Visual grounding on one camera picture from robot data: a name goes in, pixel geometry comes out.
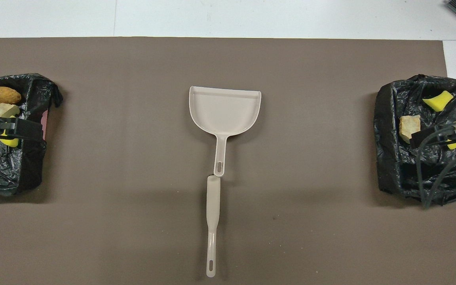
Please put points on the yellow notched sponge piece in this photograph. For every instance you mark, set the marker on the yellow notched sponge piece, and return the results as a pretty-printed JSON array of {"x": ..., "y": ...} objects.
[{"x": 10, "y": 141}]

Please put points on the brown oval bread roll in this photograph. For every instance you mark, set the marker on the brown oval bread roll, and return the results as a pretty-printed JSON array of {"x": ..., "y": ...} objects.
[{"x": 5, "y": 95}]

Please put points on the beige plastic dustpan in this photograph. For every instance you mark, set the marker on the beige plastic dustpan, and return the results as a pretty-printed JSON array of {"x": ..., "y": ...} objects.
[{"x": 224, "y": 111}]

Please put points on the yellow wedge sponge piece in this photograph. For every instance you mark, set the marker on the yellow wedge sponge piece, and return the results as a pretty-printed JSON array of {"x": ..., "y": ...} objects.
[{"x": 437, "y": 101}]

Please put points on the black bag-lined trash bin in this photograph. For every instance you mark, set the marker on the black bag-lined trash bin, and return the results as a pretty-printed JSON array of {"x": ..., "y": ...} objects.
[{"x": 394, "y": 158}]

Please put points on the beige hand brush black bristles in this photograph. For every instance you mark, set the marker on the beige hand brush black bristles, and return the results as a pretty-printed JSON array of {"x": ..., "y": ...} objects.
[{"x": 213, "y": 206}]

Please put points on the brown paper table mat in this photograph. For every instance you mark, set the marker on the brown paper table mat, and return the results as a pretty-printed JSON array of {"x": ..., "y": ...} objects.
[{"x": 212, "y": 138}]

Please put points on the pale striped croissant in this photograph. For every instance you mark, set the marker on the pale striped croissant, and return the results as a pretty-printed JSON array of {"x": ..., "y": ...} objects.
[{"x": 2, "y": 109}]

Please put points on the pale bread chunk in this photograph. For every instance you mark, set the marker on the pale bread chunk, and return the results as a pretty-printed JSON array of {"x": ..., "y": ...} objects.
[{"x": 409, "y": 126}]

